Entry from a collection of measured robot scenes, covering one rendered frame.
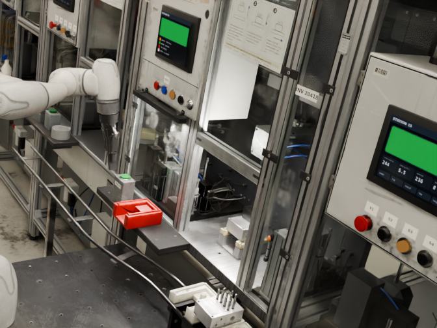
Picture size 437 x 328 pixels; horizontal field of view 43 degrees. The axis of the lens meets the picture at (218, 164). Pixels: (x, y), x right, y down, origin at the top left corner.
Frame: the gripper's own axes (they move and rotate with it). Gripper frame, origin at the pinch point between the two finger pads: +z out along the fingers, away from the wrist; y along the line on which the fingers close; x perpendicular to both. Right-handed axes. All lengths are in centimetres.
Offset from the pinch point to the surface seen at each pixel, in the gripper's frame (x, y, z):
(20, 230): 3, 150, 84
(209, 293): -5, -63, 33
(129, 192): -3.9, -6.7, 12.7
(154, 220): -6.6, -22.3, 20.2
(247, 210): -33, -48, 14
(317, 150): -21, -96, -23
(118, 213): 4.7, -13.1, 17.7
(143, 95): -13.0, -5.6, -26.4
